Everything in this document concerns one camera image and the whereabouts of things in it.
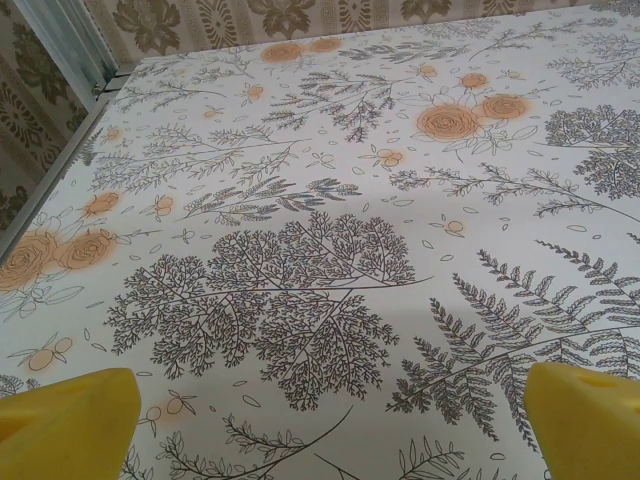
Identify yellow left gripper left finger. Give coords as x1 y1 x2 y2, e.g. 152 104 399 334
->
0 368 143 480

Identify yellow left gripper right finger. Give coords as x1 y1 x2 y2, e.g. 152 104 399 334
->
524 363 640 480

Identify floral print tablecloth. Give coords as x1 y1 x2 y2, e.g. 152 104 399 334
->
0 3 640 480

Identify aluminium side rail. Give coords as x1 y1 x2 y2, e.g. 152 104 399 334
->
0 74 126 264

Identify aluminium frame post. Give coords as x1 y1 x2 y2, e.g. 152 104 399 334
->
22 0 132 94

